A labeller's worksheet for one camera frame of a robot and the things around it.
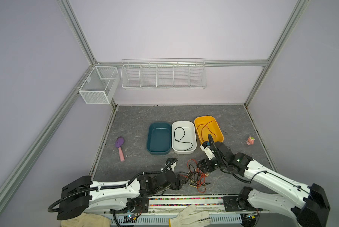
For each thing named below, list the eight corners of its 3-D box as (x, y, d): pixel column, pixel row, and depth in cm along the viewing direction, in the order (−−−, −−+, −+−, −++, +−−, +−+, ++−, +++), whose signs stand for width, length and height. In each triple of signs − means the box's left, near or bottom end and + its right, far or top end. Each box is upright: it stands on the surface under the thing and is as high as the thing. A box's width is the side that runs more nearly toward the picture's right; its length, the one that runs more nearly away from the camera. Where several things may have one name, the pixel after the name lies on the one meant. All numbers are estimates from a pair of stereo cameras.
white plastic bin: (171, 154, 95) (171, 149, 90) (172, 125, 110) (171, 120, 105) (196, 153, 95) (197, 149, 90) (193, 125, 110) (194, 120, 105)
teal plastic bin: (146, 155, 94) (145, 151, 90) (150, 126, 109) (149, 122, 105) (170, 155, 94) (170, 151, 89) (171, 126, 109) (171, 122, 105)
